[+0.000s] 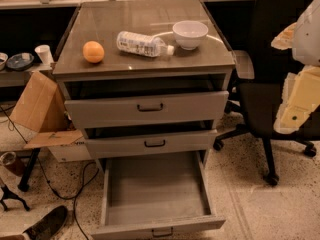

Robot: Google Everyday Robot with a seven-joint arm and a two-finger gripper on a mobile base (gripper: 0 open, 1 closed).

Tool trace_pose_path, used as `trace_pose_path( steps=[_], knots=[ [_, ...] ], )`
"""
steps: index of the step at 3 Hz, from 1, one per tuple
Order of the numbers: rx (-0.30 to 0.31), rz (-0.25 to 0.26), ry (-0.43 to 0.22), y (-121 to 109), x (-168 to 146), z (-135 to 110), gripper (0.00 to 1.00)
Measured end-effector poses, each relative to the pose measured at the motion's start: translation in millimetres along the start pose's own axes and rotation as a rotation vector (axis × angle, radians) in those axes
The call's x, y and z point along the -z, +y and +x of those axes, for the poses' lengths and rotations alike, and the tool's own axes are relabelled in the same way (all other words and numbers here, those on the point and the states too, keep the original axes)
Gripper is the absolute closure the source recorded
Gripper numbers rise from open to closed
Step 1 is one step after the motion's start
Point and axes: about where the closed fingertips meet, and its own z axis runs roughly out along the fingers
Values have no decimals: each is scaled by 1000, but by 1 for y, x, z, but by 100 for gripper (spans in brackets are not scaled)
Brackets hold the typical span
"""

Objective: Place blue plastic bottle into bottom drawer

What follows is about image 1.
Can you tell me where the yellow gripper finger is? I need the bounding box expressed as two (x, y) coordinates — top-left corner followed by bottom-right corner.
(273, 66), (320, 134)

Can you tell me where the clear plastic water bottle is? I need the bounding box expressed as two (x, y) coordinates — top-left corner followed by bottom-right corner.
(116, 31), (175, 58)

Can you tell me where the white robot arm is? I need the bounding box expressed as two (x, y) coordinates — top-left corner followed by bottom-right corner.
(271, 0), (320, 134)

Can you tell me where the middle grey drawer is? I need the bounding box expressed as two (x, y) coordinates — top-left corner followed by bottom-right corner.
(86, 130), (217, 159)

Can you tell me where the grey drawer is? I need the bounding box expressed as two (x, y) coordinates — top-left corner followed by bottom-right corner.
(65, 91), (228, 129)
(86, 130), (217, 159)
(91, 151), (225, 240)

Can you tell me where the grey drawer cabinet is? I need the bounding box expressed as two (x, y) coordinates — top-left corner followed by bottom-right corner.
(52, 0), (237, 166)

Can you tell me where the bottom grey drawer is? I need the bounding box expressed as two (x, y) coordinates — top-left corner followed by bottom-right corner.
(91, 151), (225, 240)

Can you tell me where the top grey drawer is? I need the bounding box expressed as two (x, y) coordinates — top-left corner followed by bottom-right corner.
(65, 91), (228, 129)

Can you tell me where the black office chair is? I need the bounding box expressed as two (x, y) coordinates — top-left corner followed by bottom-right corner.
(213, 0), (320, 185)

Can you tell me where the white ceramic bowl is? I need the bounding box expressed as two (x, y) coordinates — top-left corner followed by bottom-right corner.
(172, 20), (208, 50)

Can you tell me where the orange fruit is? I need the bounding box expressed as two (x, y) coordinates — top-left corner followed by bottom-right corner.
(82, 41), (105, 63)

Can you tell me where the white paper cup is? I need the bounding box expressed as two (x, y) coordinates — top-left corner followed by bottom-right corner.
(35, 45), (53, 65)

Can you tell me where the brown cardboard box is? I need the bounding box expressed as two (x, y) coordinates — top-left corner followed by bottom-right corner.
(10, 71), (82, 149)

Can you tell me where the dark blue dish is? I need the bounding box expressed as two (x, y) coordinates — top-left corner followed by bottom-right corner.
(6, 53), (34, 71)

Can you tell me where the black shoe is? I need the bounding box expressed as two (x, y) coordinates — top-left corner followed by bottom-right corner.
(24, 205), (68, 240)

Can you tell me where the black table leg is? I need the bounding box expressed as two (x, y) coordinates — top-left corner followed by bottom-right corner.
(18, 148), (40, 192)

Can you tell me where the small bowl at left edge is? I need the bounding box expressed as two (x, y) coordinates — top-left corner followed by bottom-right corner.
(0, 52), (8, 71)

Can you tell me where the brown glass jar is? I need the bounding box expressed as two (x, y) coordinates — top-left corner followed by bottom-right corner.
(0, 152), (25, 176)

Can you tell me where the black stand leg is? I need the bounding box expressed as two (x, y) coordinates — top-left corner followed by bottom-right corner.
(0, 177), (30, 211)

